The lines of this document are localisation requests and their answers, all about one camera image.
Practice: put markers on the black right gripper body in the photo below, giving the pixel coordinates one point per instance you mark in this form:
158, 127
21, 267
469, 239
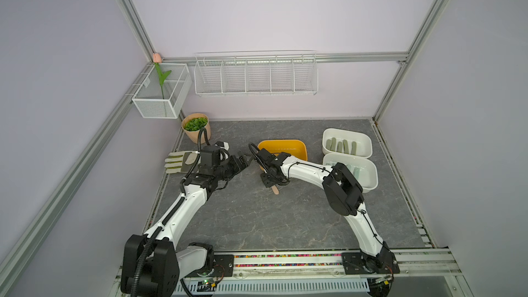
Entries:
267, 179

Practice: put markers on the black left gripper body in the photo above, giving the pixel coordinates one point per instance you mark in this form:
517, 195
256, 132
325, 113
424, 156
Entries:
231, 168

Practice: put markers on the yellow plastic basin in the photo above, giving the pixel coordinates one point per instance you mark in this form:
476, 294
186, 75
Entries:
296, 148

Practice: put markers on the white basin with knives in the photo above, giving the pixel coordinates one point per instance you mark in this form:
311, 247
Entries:
364, 143

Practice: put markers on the mint knife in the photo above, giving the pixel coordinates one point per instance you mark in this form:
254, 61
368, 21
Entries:
358, 175
354, 169

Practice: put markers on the mint knife top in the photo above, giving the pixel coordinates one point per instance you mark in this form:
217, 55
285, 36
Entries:
358, 175

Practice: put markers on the olive knife top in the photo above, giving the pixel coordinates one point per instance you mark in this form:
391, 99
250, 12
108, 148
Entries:
353, 147

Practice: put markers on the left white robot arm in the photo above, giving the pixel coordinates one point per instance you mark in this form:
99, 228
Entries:
152, 265

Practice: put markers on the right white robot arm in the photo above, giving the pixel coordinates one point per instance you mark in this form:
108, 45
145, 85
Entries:
344, 195

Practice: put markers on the green artificial plant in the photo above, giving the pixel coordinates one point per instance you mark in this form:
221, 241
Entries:
196, 124

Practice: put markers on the peach plastic plant pot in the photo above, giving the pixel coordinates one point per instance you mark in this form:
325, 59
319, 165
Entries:
194, 136

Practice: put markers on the beige green work glove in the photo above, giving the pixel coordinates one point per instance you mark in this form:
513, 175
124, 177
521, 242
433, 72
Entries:
180, 162

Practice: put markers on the small white mesh basket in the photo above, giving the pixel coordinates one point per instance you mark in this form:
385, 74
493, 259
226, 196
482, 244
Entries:
148, 98

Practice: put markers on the artificial pink tulip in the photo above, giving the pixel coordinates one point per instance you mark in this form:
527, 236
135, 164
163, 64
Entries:
162, 75

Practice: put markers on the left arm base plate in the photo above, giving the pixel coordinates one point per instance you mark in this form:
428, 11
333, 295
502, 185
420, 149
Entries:
222, 265

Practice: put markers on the white wire wall shelf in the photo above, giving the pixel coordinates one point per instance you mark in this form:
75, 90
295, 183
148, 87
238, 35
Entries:
287, 72

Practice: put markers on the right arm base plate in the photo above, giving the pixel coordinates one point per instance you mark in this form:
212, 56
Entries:
361, 263

